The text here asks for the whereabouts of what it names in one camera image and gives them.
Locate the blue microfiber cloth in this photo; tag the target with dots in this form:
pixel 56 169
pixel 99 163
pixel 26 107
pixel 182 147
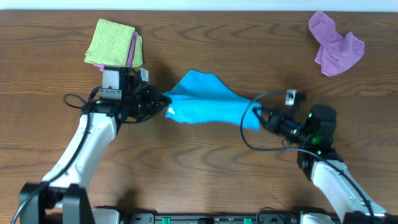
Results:
pixel 203 98

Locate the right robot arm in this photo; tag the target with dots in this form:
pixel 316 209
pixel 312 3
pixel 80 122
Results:
pixel 321 163

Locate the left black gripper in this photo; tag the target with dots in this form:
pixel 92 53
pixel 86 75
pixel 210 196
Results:
pixel 154 101

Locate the folded green cloth bottom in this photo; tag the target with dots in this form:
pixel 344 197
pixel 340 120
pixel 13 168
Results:
pixel 138 59

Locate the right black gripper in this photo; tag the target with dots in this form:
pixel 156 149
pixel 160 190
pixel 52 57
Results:
pixel 274 121

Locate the folded green cloth top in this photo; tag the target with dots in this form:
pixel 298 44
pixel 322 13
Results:
pixel 110 44

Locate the folded pink cloth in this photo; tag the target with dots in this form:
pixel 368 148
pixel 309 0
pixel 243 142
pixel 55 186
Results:
pixel 130 55

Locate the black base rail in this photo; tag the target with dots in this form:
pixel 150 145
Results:
pixel 199 219

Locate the folded green cloth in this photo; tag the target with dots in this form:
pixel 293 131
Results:
pixel 138 59
pixel 110 44

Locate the crumpled purple cloth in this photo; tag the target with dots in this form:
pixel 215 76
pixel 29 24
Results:
pixel 336 54

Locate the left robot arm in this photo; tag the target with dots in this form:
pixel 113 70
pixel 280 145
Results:
pixel 124 97

